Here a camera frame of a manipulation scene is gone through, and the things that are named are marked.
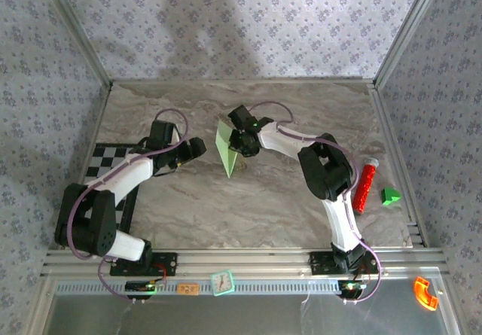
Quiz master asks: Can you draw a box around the light green paper sheet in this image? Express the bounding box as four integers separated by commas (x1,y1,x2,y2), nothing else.
214,119,240,179

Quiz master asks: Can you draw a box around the black and grey checkerboard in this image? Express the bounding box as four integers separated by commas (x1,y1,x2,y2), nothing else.
84,142,146,238

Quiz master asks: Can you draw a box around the red glitter tube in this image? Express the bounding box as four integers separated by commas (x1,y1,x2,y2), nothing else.
352,156,379,216

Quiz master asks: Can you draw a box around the mint green small clock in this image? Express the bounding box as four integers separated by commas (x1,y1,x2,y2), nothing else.
209,270,236,297

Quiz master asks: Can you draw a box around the orange label tag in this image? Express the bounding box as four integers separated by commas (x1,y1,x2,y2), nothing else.
176,282,200,296

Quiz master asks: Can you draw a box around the small black controller board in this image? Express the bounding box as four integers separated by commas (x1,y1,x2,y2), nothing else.
337,279,368,300
124,280,157,300

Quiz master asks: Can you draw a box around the green plastic block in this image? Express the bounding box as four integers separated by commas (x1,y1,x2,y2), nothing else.
380,186,402,206

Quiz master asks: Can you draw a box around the shiny metal panel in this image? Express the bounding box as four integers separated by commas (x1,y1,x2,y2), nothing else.
47,293,451,335

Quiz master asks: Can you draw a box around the orange curved plastic piece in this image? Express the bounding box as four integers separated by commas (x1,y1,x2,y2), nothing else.
413,276,440,312

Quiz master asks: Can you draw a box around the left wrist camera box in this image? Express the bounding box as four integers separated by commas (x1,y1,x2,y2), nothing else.
148,120,181,151

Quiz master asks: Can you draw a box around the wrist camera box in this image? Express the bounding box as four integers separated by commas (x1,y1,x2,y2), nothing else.
227,105,275,133
148,120,181,151

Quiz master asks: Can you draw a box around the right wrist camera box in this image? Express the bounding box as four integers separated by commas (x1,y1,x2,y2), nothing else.
227,105,275,133

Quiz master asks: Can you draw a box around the thin aluminium rear rail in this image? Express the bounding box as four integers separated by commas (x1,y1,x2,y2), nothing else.
111,78,377,85

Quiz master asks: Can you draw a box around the aluminium side rail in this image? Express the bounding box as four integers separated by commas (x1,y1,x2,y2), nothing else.
368,81,431,248
56,82,114,251

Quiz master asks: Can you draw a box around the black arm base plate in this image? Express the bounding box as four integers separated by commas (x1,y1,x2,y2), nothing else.
308,251,379,276
108,251,178,277

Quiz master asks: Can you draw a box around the long aluminium frame rail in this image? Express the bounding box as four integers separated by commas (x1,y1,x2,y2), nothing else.
40,247,450,278

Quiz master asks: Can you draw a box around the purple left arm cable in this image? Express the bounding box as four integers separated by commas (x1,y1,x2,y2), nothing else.
66,108,189,305

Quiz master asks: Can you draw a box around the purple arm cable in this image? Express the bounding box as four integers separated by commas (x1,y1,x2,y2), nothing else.
248,100,386,305
66,108,189,305

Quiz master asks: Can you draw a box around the grey slotted cable duct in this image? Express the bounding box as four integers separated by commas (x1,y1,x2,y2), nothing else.
55,279,342,296

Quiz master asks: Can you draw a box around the aluminium frame post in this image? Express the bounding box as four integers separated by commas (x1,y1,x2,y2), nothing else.
37,0,114,87
374,0,448,87

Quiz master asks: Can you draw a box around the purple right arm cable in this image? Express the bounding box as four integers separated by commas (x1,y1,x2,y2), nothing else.
248,100,386,305

